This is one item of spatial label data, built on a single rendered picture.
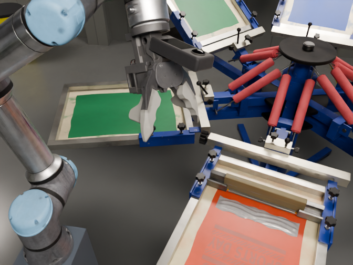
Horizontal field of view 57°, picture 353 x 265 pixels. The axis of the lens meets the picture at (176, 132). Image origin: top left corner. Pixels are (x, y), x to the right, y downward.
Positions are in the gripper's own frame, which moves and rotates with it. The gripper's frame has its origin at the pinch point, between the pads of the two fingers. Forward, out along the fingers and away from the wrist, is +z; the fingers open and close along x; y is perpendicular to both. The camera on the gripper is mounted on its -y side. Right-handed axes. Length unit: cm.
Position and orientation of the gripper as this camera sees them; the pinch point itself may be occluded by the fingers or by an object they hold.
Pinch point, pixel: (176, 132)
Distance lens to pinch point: 62.1
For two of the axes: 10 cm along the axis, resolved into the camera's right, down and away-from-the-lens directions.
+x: -6.5, 2.5, -7.1
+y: -7.4, 0.0, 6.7
